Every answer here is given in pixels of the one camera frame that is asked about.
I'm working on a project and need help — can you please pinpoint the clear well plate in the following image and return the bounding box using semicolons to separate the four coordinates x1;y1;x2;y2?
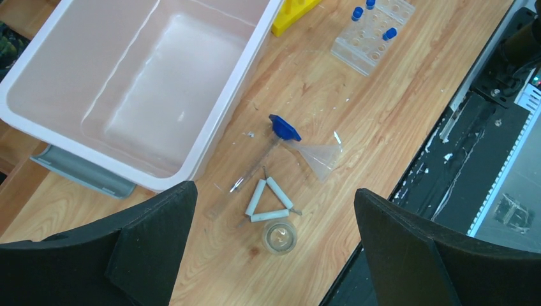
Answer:
330;0;415;76

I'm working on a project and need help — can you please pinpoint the pink plastic bin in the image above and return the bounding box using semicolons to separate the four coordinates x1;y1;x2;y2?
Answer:
1;1;282;198

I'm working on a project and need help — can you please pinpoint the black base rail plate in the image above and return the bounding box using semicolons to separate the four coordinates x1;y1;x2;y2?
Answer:
321;91;533;306

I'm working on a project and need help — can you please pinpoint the clear plastic funnel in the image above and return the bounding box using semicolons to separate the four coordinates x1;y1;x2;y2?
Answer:
285;131;343;182

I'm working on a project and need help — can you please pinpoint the blue capped glass rod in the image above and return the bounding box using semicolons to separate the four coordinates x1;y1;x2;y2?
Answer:
204;114;302;221

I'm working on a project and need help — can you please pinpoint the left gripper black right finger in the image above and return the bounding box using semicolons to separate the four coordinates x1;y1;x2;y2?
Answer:
354;188;540;305

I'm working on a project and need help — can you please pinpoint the yellow test tube rack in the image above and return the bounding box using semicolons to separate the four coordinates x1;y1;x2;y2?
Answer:
271;0;321;37

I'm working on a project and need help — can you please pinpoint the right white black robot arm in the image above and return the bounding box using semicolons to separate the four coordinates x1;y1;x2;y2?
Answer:
501;16;540;71

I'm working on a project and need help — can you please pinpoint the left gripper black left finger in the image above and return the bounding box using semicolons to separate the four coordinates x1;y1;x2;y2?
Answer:
1;181;198;305

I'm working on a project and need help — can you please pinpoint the white clay triangle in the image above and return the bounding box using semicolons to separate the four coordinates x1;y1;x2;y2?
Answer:
237;166;303;228

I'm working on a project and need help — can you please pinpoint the small glass beaker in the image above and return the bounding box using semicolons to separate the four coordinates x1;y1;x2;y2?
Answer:
262;219;298;256

